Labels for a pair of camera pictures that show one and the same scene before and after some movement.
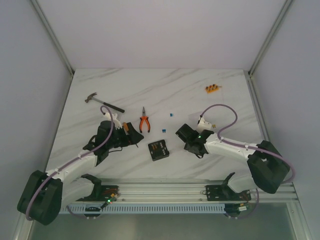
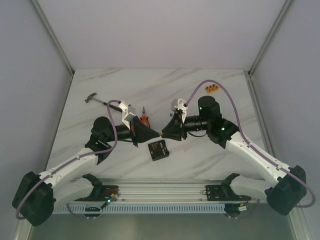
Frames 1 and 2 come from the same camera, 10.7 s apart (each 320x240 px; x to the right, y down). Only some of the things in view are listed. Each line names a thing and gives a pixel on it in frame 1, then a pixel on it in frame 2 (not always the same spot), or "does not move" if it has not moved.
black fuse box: [158, 150] does not move
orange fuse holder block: [212, 88] does not move
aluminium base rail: [217, 190] does not move
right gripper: [187, 147] to [175, 129]
